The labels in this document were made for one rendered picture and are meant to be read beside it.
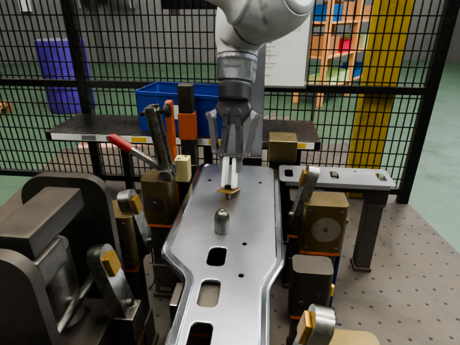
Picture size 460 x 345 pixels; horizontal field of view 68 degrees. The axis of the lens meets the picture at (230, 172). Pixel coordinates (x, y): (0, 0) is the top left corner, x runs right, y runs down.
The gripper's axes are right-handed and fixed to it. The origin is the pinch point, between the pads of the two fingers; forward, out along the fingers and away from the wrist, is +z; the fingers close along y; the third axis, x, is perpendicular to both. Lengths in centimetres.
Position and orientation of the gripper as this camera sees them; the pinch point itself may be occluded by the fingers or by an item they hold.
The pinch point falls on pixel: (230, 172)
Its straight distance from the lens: 78.8
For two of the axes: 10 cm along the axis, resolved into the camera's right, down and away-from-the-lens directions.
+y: 9.6, 0.9, -2.5
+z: -0.6, 9.9, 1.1
